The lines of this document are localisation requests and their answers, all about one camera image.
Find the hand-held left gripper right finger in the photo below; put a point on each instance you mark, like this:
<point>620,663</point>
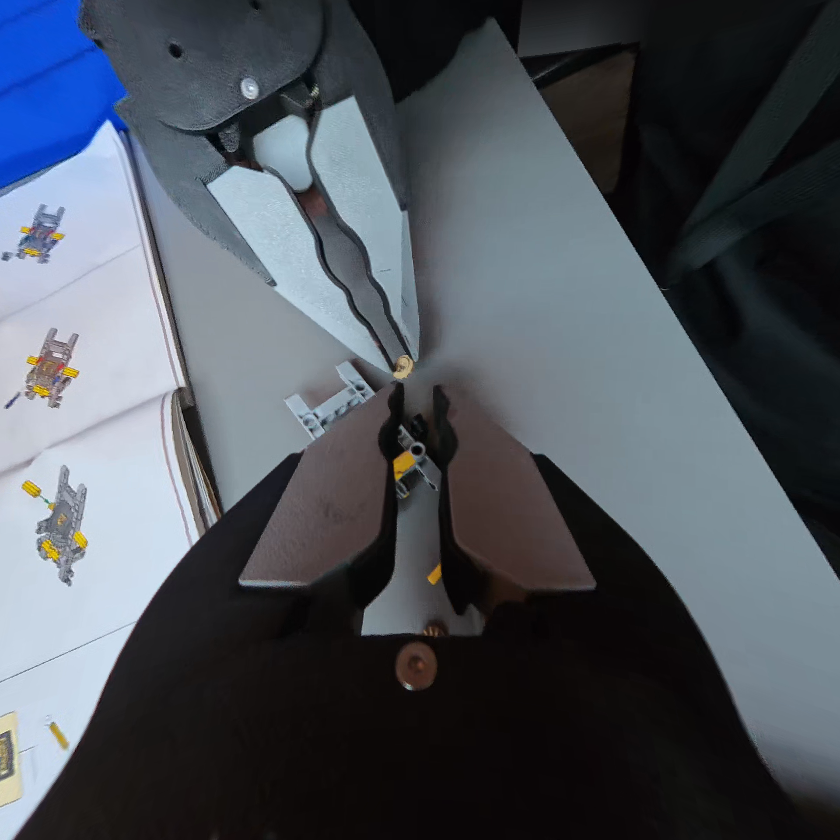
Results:
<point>518,518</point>

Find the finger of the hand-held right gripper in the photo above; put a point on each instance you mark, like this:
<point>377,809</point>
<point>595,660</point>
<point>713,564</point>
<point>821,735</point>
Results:
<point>282,243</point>
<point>367,197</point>

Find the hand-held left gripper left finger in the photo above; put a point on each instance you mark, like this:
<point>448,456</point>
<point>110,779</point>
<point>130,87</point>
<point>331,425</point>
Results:
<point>321,518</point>

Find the grey lego chassis assembly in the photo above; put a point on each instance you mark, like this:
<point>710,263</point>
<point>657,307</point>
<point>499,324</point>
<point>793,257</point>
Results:
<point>334,410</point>

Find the lego instruction booklet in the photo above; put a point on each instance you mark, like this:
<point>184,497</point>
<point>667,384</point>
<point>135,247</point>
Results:
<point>98,426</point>

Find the blue plastic bin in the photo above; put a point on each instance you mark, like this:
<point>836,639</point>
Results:
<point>39,79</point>

